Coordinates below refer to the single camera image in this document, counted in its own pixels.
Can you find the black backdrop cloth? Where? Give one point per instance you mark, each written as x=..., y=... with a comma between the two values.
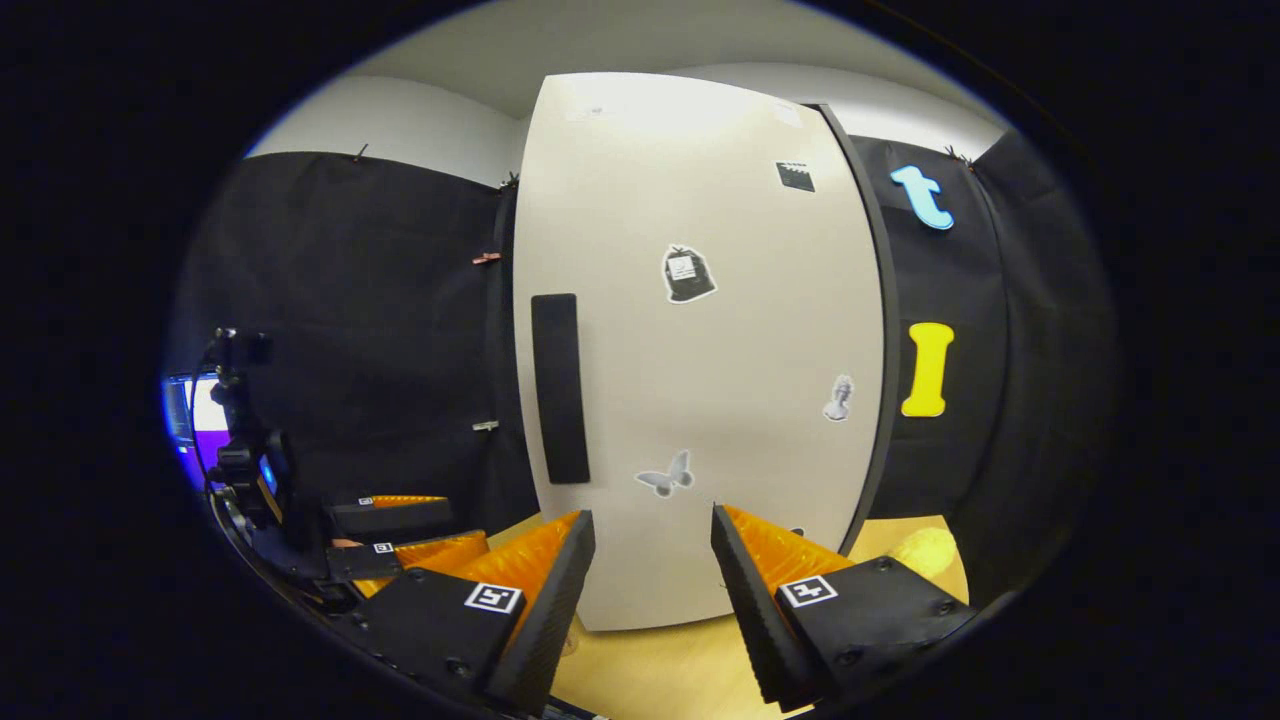
x=380, y=350

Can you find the beige cabinet door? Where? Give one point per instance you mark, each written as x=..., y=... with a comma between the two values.
x=700, y=380

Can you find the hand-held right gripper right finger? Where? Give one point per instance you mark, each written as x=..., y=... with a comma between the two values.
x=745, y=610

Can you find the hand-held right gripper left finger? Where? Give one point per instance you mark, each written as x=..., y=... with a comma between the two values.
x=555, y=620

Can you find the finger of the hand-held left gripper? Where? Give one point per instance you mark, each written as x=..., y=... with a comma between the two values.
x=350, y=562
x=395, y=520

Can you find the lit screen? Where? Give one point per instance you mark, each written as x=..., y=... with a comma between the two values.
x=205, y=410

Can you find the yellow plush toy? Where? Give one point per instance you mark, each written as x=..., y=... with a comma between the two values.
x=925, y=552

